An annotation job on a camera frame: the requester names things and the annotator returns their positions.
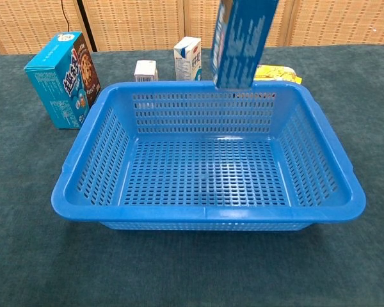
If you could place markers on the tall white blue milk carton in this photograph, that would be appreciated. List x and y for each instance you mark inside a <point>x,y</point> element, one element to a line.
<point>187,60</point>

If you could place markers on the small white purple milk carton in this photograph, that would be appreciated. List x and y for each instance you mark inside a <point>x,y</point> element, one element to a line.
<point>145,70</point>

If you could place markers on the yellow snack package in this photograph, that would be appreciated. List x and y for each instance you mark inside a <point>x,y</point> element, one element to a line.
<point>275,73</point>

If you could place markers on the long blue snack box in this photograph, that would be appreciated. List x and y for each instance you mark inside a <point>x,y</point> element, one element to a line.
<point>240,48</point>

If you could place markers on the large blue cookie box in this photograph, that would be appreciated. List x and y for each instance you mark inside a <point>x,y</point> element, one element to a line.
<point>57,96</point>

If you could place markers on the blue perforated plastic basket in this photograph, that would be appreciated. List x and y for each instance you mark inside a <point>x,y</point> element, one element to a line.
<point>211,212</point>

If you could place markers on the teal table cloth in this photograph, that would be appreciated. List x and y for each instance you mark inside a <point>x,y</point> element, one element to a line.
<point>179,272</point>

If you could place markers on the black tripod stand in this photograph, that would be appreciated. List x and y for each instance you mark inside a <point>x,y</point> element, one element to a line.
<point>86,25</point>

